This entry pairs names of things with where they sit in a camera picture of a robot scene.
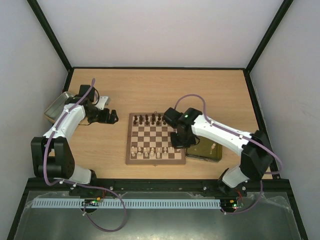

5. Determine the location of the black frame post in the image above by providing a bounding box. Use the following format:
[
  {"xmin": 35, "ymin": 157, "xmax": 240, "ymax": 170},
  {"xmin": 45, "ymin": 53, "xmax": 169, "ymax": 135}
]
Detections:
[
  {"xmin": 27, "ymin": 0, "xmax": 73, "ymax": 73},
  {"xmin": 244, "ymin": 0, "xmax": 294, "ymax": 75}
]

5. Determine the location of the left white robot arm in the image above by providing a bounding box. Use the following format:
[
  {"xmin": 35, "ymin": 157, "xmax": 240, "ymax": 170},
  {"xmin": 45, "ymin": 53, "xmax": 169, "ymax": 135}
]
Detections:
[{"xmin": 30, "ymin": 84, "xmax": 119, "ymax": 186}]

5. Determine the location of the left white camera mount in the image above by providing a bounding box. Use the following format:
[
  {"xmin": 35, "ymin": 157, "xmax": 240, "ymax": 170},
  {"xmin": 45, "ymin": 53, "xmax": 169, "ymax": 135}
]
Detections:
[{"xmin": 95, "ymin": 96, "xmax": 111, "ymax": 110}]

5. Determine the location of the purple cable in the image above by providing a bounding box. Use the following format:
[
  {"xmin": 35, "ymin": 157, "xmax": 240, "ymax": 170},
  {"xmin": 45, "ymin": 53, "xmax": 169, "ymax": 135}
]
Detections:
[
  {"xmin": 174, "ymin": 93, "xmax": 285, "ymax": 215},
  {"xmin": 43, "ymin": 77, "xmax": 128, "ymax": 231}
]

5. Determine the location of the silver metal tin lid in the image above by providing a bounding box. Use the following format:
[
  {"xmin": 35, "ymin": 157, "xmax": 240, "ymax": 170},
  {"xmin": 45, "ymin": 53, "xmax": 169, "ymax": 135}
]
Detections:
[{"xmin": 43, "ymin": 91, "xmax": 74, "ymax": 124}]

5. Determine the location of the left black frame post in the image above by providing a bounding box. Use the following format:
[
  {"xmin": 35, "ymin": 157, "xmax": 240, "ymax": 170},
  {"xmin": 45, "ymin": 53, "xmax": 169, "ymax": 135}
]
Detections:
[{"xmin": 27, "ymin": 0, "xmax": 73, "ymax": 73}]

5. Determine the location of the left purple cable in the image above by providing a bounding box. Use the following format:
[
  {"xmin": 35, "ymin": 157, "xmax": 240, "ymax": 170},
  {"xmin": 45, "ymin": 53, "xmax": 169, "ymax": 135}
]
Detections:
[{"xmin": 43, "ymin": 77, "xmax": 128, "ymax": 231}]

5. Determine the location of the right black frame post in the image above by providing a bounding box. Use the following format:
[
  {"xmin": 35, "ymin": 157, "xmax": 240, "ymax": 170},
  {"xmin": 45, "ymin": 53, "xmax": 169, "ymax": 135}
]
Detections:
[{"xmin": 244, "ymin": 0, "xmax": 294, "ymax": 75}]

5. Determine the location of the grey slotted cable duct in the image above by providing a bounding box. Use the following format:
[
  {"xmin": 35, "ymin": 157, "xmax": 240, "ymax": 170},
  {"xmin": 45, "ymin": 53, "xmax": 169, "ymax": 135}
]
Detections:
[{"xmin": 31, "ymin": 198, "xmax": 221, "ymax": 210}]

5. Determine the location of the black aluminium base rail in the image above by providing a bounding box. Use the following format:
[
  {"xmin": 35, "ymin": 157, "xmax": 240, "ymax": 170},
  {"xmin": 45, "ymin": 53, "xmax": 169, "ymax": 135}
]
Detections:
[{"xmin": 24, "ymin": 177, "xmax": 291, "ymax": 198}]

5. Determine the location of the gold metal tin tray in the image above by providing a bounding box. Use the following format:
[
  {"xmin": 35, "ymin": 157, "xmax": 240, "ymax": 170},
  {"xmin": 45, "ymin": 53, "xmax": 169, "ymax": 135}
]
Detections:
[{"xmin": 185, "ymin": 136, "xmax": 223, "ymax": 163}]

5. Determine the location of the wooden chess board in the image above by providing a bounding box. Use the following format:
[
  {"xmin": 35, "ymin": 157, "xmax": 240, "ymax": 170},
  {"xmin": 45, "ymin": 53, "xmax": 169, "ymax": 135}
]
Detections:
[{"xmin": 125, "ymin": 112, "xmax": 186, "ymax": 166}]

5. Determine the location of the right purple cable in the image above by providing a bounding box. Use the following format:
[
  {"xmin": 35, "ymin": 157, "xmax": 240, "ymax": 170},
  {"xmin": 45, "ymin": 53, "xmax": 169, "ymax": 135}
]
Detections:
[{"xmin": 174, "ymin": 93, "xmax": 285, "ymax": 215}]

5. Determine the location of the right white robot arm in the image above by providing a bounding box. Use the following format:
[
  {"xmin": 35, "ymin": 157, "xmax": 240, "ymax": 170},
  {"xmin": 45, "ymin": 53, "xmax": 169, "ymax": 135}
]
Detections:
[{"xmin": 164, "ymin": 107, "xmax": 275, "ymax": 196}]

